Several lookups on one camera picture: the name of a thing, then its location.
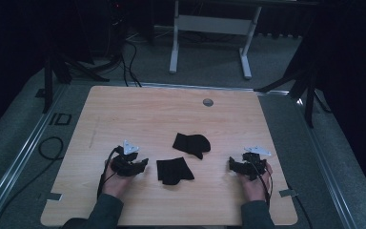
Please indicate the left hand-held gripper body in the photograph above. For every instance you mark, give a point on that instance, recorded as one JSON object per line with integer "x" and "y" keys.
{"x": 123, "y": 162}

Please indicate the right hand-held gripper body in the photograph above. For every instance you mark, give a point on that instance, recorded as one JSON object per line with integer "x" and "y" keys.
{"x": 254, "y": 165}

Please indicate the black sock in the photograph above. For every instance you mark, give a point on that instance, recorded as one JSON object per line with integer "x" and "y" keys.
{"x": 174, "y": 171}
{"x": 192, "y": 144}

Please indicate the person's left hand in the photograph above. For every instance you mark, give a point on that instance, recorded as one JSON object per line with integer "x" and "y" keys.
{"x": 116, "y": 184}

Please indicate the person's right hand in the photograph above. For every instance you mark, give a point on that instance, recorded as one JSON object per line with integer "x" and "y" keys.
{"x": 256, "y": 189}

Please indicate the grey round table grommet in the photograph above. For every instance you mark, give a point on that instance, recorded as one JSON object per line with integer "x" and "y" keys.
{"x": 207, "y": 102}

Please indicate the black floor tape mark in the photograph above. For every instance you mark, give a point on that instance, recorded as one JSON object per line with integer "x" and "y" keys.
{"x": 60, "y": 119}

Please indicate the black tripod stand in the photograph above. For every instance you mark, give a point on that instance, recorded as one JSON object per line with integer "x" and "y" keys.
{"x": 309, "y": 92}
{"x": 48, "y": 82}

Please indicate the metal floor rail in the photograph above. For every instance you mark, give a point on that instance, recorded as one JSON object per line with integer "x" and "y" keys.
{"x": 327, "y": 178}
{"x": 16, "y": 162}

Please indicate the white metal desk frame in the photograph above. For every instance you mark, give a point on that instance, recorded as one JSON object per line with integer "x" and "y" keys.
{"x": 214, "y": 24}

